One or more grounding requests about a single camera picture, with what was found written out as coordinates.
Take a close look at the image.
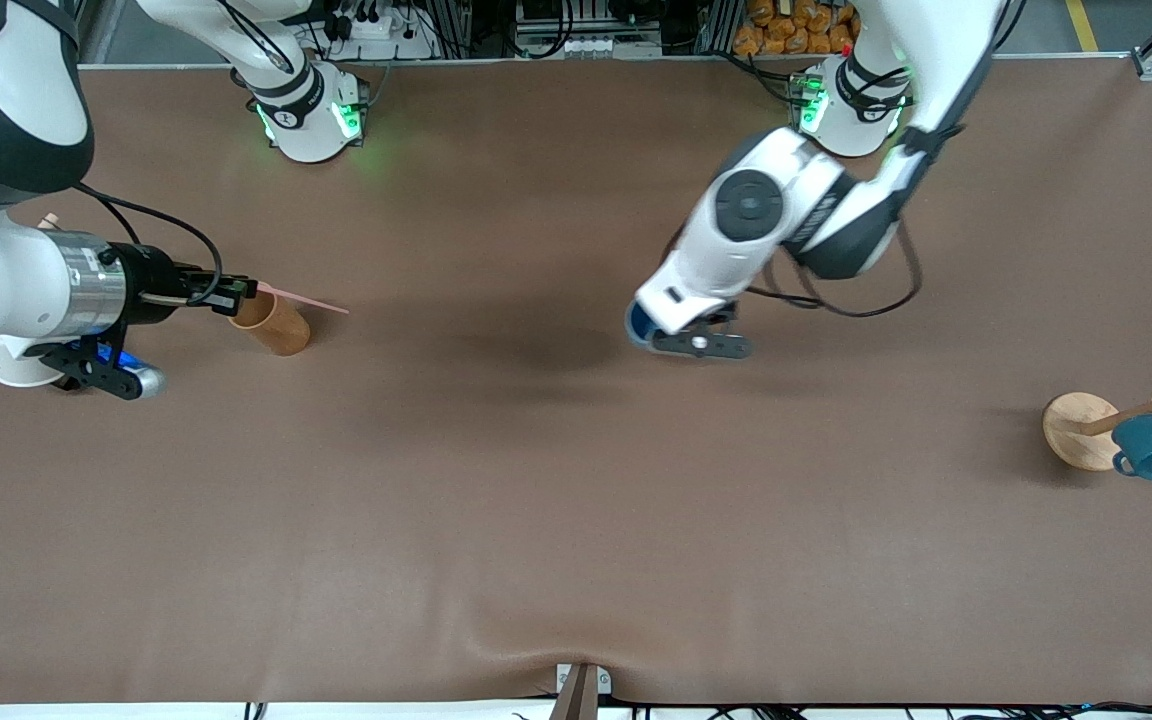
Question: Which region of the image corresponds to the pile of orange buns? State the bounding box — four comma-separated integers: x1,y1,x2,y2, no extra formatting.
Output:
733,0,859,57

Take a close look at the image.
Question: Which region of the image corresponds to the wooden cylinder holder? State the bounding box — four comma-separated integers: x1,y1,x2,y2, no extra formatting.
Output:
227,288,312,357

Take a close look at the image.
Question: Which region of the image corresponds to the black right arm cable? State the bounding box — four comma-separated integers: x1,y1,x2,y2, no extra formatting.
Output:
74,182,225,304

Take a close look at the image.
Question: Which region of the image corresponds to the white paper cup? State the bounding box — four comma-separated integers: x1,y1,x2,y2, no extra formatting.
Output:
0,334,68,389

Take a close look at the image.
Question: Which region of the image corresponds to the white power strip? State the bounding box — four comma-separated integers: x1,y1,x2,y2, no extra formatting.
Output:
321,5,437,61

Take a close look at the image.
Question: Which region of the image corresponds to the grey metal clamp bracket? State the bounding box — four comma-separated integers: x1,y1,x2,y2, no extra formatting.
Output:
548,662,613,720

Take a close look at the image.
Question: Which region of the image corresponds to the pink chopstick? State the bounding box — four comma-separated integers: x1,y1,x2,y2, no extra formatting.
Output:
256,283,351,317

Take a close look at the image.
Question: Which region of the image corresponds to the wooden mug tree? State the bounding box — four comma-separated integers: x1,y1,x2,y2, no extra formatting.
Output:
1042,358,1152,472

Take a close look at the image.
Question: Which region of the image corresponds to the blue cup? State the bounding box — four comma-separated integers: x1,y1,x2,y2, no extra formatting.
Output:
625,302,669,349

